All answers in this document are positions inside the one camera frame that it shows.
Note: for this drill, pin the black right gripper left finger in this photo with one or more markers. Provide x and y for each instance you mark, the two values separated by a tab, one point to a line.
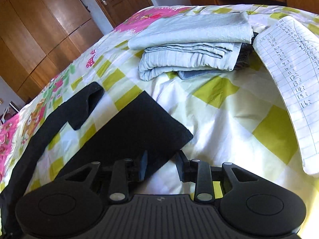
141	163

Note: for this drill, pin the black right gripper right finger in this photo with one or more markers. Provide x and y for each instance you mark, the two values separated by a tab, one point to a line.
183	166

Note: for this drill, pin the dark navy pants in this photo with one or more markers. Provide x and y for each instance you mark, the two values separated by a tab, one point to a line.
142	126

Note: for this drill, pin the floral checkered bed sheet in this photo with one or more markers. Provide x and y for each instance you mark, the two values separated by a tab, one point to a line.
237	116

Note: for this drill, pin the folded light grey clothes stack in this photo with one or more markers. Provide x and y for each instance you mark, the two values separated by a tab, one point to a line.
211	42

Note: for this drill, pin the lined handwritten paper sheet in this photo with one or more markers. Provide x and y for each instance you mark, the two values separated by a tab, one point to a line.
289	51

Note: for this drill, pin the wooden wardrobe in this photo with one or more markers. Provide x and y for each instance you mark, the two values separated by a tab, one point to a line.
39	39

